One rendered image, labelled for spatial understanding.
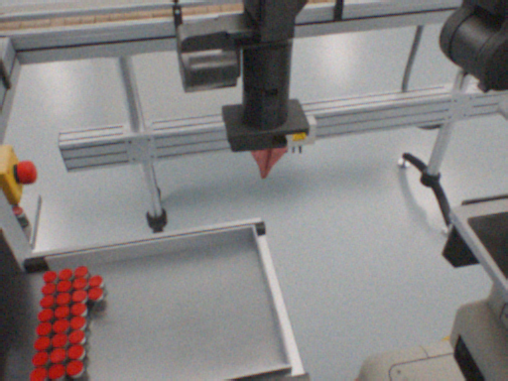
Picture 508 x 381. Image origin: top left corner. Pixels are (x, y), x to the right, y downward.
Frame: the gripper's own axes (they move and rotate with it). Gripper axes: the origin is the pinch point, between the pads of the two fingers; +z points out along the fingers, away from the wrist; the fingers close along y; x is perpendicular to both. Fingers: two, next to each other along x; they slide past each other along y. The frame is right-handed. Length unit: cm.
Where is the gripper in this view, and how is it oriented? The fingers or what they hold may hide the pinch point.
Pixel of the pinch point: (263, 171)
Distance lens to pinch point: 68.6
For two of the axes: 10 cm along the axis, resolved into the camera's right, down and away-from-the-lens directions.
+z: -0.2, 7.2, 7.0
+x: 1.9, 6.8, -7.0
